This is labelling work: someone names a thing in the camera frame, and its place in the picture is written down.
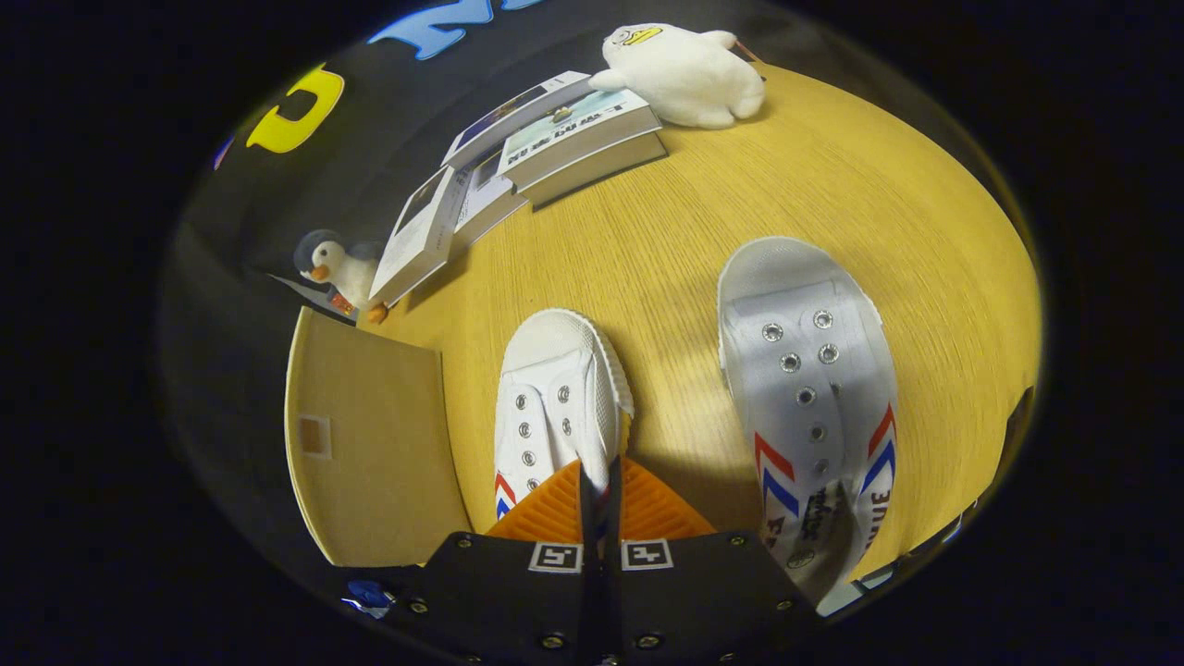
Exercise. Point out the thick white book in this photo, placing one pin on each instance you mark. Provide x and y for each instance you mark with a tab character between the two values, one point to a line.
601	171

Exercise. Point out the blue photo cover book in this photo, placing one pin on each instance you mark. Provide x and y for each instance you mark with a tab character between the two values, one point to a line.
518	111

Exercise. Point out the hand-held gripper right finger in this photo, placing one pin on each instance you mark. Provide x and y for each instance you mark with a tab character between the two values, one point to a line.
612	518

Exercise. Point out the white canvas shoe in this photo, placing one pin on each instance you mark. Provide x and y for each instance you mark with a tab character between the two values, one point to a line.
555	388
805	370

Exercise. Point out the penguin plush toy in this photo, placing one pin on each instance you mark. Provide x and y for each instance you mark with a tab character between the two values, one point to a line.
347	268

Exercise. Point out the grey cover thin book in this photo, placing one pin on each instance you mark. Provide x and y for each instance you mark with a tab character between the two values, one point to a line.
486	199

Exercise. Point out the white duck plush toy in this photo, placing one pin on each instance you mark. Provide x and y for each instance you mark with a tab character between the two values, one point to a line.
684	79

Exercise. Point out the beige fabric storage box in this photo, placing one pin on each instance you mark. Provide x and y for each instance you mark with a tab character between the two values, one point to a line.
370	444

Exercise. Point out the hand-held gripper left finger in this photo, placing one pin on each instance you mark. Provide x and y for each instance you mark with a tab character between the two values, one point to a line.
586	518

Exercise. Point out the small blue object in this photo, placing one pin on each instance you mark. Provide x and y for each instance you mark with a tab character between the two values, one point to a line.
370	594

